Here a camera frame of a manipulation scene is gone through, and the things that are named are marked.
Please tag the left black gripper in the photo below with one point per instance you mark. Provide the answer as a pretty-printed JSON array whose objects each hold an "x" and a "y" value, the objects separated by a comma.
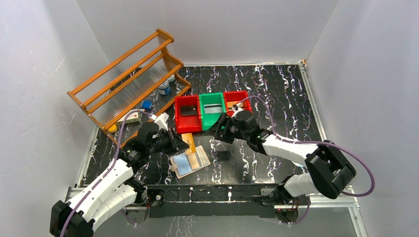
[{"x": 173, "y": 141}]

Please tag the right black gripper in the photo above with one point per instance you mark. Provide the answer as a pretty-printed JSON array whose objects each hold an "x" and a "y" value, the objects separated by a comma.
[{"x": 224, "y": 122}]

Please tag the gold card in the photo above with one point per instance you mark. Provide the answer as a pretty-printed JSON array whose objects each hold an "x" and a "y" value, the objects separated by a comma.
[
  {"x": 230, "y": 105},
  {"x": 188, "y": 138},
  {"x": 194, "y": 160}
]

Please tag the beige leather card holder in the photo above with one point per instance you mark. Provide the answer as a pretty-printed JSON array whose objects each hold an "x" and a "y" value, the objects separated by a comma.
[{"x": 183, "y": 164}]

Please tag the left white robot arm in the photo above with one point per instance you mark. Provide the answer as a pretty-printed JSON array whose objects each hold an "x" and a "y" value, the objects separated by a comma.
[{"x": 116, "y": 187}]

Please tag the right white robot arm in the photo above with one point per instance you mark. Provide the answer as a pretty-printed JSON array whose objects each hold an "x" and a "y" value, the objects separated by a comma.
[{"x": 328, "y": 170}]

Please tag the silver card in bin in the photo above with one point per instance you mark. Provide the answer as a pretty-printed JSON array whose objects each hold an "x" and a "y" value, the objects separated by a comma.
[{"x": 213, "y": 108}]

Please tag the gold card in bin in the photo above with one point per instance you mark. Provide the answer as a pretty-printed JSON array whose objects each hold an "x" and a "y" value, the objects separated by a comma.
[{"x": 230, "y": 105}]

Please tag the black card in bin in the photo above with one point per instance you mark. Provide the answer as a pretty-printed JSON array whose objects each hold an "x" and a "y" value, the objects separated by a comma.
[{"x": 190, "y": 110}]

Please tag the green plastic bin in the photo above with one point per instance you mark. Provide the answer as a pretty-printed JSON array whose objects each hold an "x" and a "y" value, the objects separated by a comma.
[{"x": 210, "y": 98}]

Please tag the left red plastic bin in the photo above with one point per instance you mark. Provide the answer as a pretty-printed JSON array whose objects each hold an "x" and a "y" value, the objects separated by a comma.
[{"x": 189, "y": 124}]

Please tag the red plastic bin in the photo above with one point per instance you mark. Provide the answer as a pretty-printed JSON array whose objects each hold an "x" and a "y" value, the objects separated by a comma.
[
  {"x": 189, "y": 124},
  {"x": 237, "y": 96}
]

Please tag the right red plastic bin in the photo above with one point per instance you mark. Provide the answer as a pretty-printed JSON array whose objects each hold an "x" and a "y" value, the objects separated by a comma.
[{"x": 237, "y": 96}]

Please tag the small blue cube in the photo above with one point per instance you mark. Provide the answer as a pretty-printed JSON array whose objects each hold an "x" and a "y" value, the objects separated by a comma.
[{"x": 147, "y": 105}]

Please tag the small white red box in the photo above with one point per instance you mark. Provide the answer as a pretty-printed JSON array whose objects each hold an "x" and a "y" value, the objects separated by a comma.
[{"x": 131, "y": 117}]

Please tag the blue white round jar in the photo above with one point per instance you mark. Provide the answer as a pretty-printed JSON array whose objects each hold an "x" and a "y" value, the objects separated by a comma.
[{"x": 164, "y": 88}]

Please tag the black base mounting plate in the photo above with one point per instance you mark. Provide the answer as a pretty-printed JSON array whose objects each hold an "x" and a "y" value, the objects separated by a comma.
[{"x": 212, "y": 199}]

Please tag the small yellow object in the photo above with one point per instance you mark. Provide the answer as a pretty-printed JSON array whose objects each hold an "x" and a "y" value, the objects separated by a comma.
[{"x": 113, "y": 128}]

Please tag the orange wooden shelf rack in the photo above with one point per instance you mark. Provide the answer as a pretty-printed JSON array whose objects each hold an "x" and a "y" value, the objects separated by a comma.
[{"x": 122, "y": 85}]

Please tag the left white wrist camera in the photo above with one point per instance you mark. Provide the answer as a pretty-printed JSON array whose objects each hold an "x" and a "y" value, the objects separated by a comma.
[{"x": 161, "y": 121}]

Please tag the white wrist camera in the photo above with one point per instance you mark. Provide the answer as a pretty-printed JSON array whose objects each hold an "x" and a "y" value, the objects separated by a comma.
[
  {"x": 161, "y": 121},
  {"x": 236, "y": 108}
]

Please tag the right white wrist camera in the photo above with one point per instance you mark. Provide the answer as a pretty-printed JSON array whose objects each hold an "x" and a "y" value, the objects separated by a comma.
[{"x": 236, "y": 108}]

